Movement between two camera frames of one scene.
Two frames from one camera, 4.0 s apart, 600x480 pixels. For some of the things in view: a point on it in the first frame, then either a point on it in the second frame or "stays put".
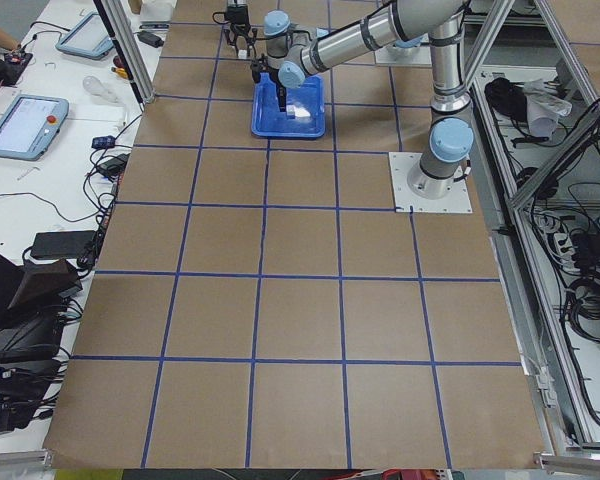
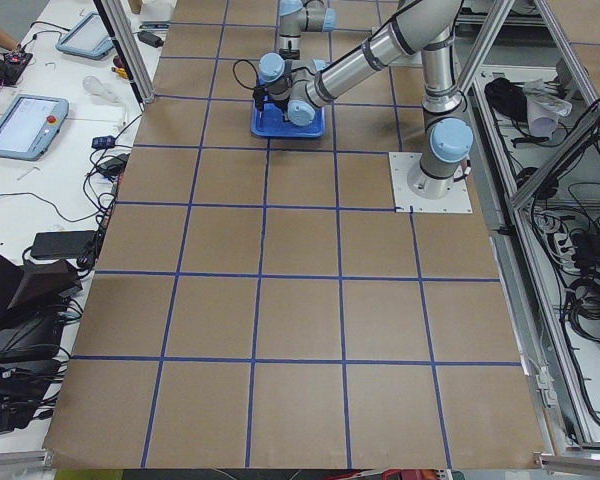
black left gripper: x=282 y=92 to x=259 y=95
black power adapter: x=62 y=245 stays put
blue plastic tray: x=269 y=122 stays put
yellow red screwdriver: x=119 y=67 stays put
